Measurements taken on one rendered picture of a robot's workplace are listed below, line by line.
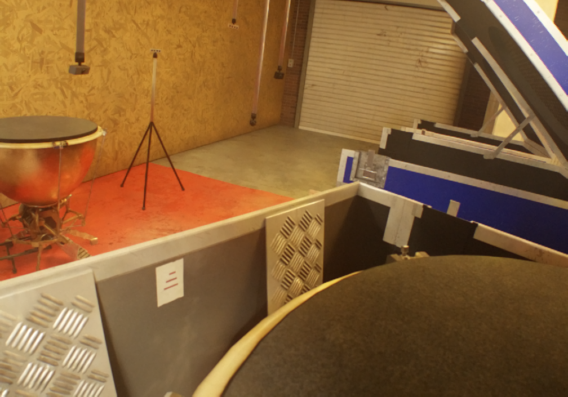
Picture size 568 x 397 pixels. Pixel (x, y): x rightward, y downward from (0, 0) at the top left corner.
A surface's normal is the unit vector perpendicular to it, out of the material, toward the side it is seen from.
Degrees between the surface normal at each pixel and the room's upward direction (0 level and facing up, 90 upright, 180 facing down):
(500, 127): 90
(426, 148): 90
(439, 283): 0
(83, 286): 80
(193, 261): 90
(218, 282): 90
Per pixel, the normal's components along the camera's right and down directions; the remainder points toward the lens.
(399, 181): -0.44, 0.22
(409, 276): 0.12, -0.95
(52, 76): 0.92, 0.22
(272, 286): 0.74, 0.12
